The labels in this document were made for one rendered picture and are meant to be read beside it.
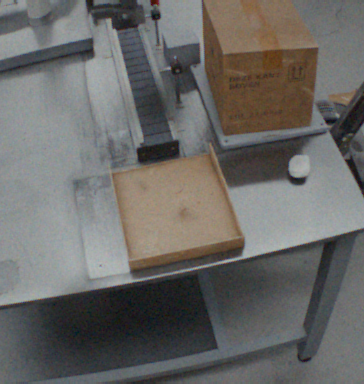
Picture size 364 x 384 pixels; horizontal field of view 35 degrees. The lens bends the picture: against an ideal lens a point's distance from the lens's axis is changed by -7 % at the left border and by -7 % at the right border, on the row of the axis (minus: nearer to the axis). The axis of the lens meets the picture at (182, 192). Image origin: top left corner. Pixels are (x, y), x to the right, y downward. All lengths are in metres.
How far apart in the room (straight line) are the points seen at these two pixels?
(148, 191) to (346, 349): 1.06
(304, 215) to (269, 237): 0.11
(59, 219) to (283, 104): 0.63
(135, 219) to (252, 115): 0.40
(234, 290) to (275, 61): 1.09
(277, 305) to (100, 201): 0.99
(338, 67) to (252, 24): 1.82
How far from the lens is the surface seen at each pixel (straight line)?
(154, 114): 1.60
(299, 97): 1.54
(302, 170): 1.49
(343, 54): 3.41
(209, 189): 1.47
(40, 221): 1.48
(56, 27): 2.05
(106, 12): 1.69
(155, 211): 1.44
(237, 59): 1.42
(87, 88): 1.81
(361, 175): 2.32
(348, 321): 2.26
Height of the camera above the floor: 1.94
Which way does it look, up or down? 49 degrees down
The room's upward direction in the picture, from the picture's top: 4 degrees counter-clockwise
